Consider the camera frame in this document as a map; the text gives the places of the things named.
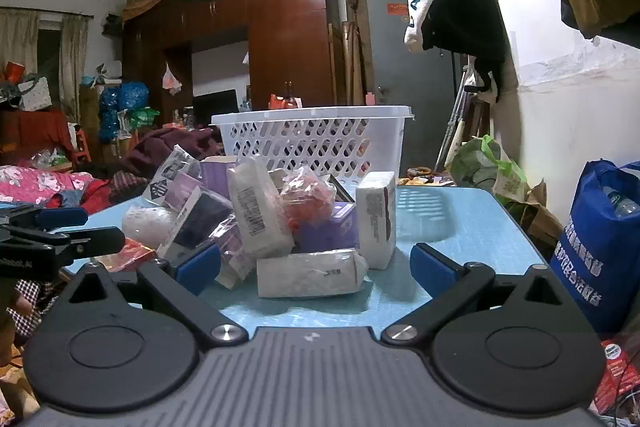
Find black monitor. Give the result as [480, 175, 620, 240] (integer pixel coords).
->
[192, 89, 240, 128]

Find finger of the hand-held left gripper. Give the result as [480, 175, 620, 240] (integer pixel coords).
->
[0, 205, 89, 234]
[0, 226, 127, 265]

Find dark purple packet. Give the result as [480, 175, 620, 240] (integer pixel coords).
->
[157, 185, 234, 264]

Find wooden boards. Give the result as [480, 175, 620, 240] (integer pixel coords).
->
[327, 0, 367, 108]

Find floral blanket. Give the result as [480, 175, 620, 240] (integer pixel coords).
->
[0, 164, 97, 208]

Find beige curtain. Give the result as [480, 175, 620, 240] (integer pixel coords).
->
[0, 7, 92, 120]

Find checkered cloth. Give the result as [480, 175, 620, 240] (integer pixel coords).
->
[12, 278, 63, 345]

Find red item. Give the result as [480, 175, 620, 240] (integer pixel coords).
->
[278, 166, 337, 229]

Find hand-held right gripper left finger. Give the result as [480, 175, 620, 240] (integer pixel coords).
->
[52, 243, 248, 350]

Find red box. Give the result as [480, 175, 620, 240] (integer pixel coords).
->
[589, 339, 640, 419]

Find brown paper bag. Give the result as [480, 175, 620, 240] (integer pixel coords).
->
[519, 179, 564, 249]

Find clear bag of purple items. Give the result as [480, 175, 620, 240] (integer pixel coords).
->
[210, 214, 259, 291]

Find grey door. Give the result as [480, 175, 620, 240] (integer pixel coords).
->
[364, 0, 469, 180]

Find blue plastic bags bundle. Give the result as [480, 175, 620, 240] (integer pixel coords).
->
[97, 81, 150, 144]

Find small green bag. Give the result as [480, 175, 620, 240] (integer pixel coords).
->
[127, 106, 161, 131]

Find white plastic basket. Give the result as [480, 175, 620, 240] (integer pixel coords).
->
[211, 105, 416, 188]

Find black garment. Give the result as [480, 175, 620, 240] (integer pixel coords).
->
[420, 0, 514, 106]

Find white round packet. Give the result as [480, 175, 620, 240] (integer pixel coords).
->
[121, 203, 182, 249]

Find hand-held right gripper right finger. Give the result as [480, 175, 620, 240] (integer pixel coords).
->
[380, 243, 576, 348]

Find pale purple box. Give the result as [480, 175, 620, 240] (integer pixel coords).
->
[200, 155, 242, 200]

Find red covered cabinet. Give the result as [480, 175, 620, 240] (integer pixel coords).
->
[0, 109, 72, 158]

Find red packet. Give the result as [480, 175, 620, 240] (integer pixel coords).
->
[94, 238, 158, 274]

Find white barcode packet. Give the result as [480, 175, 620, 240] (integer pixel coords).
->
[226, 156, 295, 261]

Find maroon cloth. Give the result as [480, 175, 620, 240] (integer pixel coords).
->
[116, 126, 224, 181]

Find brown wooden wardrobe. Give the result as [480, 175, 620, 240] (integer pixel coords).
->
[121, 0, 347, 128]

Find white box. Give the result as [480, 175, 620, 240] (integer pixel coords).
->
[356, 171, 398, 271]

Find red white plastic bag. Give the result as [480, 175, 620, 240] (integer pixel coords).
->
[160, 62, 184, 96]

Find black-white patterned clear bag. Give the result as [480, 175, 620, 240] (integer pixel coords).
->
[141, 145, 204, 210]

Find green plastic bag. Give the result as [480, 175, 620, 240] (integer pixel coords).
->
[450, 134, 529, 204]

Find blue tote bag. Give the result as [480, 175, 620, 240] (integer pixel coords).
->
[547, 159, 640, 336]

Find clear plastic bottle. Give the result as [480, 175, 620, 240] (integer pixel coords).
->
[602, 185, 640, 219]

